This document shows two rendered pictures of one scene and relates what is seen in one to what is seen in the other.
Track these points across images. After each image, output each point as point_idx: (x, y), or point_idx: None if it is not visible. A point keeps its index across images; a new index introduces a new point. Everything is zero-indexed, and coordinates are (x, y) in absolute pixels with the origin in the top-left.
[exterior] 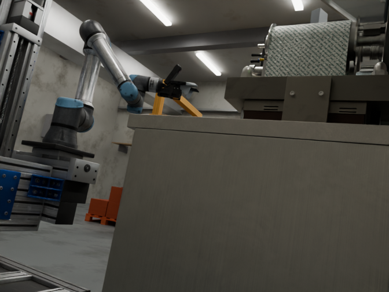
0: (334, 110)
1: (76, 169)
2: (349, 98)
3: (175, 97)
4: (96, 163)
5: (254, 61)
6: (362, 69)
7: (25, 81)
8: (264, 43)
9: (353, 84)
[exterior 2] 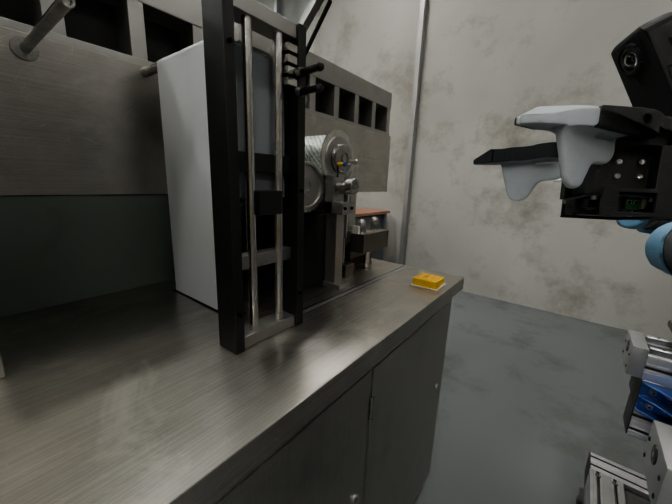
0: None
1: (648, 442)
2: None
3: (580, 216)
4: (664, 460)
5: (314, 92)
6: (31, 44)
7: None
8: (305, 47)
9: None
